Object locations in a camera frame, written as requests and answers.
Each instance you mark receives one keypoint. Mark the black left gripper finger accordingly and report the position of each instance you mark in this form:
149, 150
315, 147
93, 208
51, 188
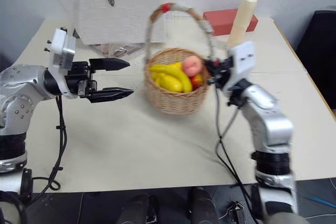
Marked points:
110, 94
110, 64

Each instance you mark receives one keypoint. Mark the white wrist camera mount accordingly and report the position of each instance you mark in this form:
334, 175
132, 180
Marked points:
244, 56
61, 48

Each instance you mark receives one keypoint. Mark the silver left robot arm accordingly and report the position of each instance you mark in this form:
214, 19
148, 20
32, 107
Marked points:
18, 87

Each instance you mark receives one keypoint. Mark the yellow banana bunch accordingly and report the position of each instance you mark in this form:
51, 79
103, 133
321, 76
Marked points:
170, 78

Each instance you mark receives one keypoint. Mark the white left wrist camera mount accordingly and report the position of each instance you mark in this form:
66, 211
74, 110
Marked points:
61, 48

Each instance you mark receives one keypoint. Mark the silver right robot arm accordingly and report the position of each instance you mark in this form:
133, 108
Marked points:
270, 127

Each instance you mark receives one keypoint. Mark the red flat box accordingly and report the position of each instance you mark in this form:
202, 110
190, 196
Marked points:
223, 22

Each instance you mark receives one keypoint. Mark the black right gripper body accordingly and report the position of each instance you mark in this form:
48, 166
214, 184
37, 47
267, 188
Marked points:
225, 69

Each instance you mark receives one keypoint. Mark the red apple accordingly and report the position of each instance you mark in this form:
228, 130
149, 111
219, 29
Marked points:
197, 81

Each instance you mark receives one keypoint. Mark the pink peach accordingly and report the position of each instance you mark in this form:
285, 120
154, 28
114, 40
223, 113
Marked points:
192, 66

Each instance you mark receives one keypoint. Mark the blue stick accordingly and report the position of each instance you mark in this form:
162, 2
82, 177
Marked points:
321, 201

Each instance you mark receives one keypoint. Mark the cream cylindrical roll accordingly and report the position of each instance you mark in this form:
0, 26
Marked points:
242, 19

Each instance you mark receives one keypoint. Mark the white lidded box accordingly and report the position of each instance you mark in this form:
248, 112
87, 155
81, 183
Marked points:
113, 16

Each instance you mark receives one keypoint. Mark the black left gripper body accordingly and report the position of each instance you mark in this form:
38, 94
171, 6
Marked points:
78, 77

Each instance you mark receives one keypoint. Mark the black chair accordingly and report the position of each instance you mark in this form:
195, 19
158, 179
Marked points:
321, 51

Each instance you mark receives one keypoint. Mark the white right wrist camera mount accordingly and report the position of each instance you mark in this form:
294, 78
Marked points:
244, 56

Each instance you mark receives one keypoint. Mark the clear plastic bag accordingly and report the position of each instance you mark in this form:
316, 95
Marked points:
115, 49

